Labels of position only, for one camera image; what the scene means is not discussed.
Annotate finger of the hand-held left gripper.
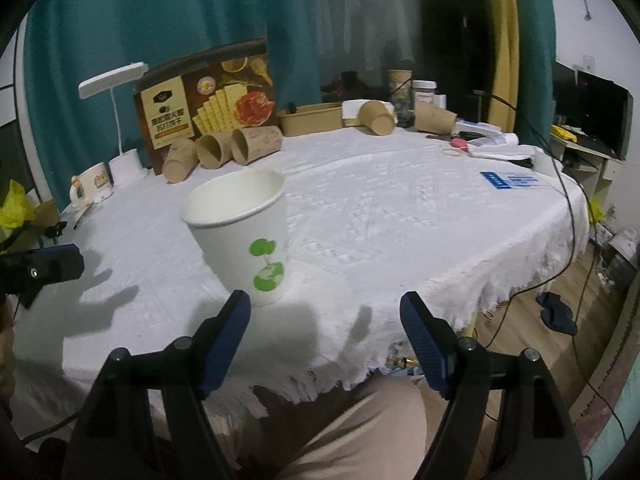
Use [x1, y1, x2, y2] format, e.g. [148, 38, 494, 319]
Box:
[0, 243, 85, 311]

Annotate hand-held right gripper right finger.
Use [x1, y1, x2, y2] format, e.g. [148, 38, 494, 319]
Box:
[399, 290, 587, 480]

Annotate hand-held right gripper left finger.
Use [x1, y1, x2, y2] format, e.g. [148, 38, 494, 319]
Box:
[62, 290, 251, 480]

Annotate white cup with green print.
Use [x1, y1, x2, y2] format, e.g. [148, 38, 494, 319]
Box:
[180, 167, 290, 307]

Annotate yellow plastic bag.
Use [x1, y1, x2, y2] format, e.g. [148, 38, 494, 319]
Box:
[0, 180, 38, 232]

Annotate white cartoon mug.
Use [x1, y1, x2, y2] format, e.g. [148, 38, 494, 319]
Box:
[69, 162, 113, 209]

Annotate person's beige trouser leg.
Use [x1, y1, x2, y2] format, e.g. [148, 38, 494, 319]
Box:
[205, 372, 451, 480]

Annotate white tablecloth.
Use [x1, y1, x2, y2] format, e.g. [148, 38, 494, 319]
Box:
[12, 127, 591, 422]

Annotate dark slippers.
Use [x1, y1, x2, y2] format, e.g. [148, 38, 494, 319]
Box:
[536, 291, 579, 334]

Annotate blue and white card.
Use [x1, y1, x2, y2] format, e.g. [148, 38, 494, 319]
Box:
[480, 170, 540, 191]

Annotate white desk lamp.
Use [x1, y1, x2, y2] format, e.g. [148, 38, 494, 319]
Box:
[78, 62, 151, 190]

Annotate white paper pile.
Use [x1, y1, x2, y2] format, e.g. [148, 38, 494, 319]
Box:
[467, 132, 538, 162]

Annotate printed food box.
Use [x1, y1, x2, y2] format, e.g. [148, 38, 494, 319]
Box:
[133, 40, 278, 176]

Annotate brown paper tray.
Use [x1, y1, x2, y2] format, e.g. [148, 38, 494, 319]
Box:
[277, 102, 346, 137]

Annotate white box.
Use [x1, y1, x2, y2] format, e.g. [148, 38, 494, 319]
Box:
[341, 100, 381, 127]

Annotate wooden side desk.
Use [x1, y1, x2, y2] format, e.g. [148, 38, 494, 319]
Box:
[550, 127, 626, 201]

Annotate white lidded jar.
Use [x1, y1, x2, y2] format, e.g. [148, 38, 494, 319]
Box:
[411, 80, 437, 108]

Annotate teal curtain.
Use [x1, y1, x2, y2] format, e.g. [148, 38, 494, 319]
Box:
[22, 0, 322, 211]
[510, 0, 557, 128]

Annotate black monitor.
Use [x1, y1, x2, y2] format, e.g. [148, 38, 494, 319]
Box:
[552, 60, 633, 161]

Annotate sheer white curtain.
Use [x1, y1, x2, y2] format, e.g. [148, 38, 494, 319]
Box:
[300, 0, 426, 101]

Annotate black cable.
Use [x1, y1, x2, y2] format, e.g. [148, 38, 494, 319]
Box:
[470, 91, 632, 443]

